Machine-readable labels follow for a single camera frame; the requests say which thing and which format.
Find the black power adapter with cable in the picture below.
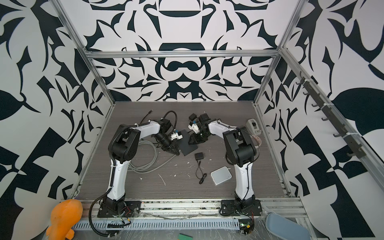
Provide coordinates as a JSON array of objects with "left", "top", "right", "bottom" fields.
[{"left": 189, "top": 114, "right": 197, "bottom": 122}]

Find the black network switch box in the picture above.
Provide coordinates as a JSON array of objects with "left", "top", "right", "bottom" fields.
[{"left": 177, "top": 130, "right": 198, "bottom": 156}]

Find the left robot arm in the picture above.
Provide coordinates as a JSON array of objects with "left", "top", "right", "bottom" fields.
[{"left": 102, "top": 119, "right": 183, "bottom": 215}]

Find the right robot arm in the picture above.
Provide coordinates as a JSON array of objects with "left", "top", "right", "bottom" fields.
[{"left": 188, "top": 114, "right": 260, "bottom": 209}]

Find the black power adapter centre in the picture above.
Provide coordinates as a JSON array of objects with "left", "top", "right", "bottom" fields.
[{"left": 195, "top": 153, "right": 207, "bottom": 185}]

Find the white square router box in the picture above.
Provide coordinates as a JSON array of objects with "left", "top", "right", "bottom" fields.
[{"left": 211, "top": 167, "right": 232, "bottom": 186}]

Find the green object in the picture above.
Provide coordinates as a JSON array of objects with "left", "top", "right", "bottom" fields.
[{"left": 178, "top": 234, "right": 193, "bottom": 240}]

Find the orange plush toy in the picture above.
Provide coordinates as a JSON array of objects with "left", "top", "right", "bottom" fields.
[{"left": 46, "top": 199, "right": 83, "bottom": 240}]

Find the grey blue pad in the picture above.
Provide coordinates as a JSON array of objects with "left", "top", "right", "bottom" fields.
[{"left": 266, "top": 213, "right": 311, "bottom": 240}]

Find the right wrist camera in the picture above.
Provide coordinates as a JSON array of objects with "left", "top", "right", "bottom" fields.
[{"left": 188, "top": 121, "right": 200, "bottom": 134}]

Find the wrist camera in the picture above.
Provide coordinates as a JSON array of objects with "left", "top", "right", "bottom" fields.
[
  {"left": 170, "top": 131, "right": 183, "bottom": 141},
  {"left": 188, "top": 121, "right": 200, "bottom": 134}
]

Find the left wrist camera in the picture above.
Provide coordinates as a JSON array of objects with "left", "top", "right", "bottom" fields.
[{"left": 170, "top": 131, "right": 183, "bottom": 141}]

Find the grey coiled ethernet cable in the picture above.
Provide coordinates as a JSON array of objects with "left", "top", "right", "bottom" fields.
[{"left": 127, "top": 139, "right": 178, "bottom": 174}]

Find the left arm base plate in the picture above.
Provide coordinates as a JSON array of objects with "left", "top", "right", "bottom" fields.
[{"left": 97, "top": 201, "right": 142, "bottom": 218}]

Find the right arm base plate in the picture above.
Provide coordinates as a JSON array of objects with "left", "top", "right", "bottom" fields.
[{"left": 219, "top": 199, "right": 263, "bottom": 217}]

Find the white cable duct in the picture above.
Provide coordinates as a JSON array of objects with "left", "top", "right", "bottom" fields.
[{"left": 71, "top": 218, "right": 241, "bottom": 232}]

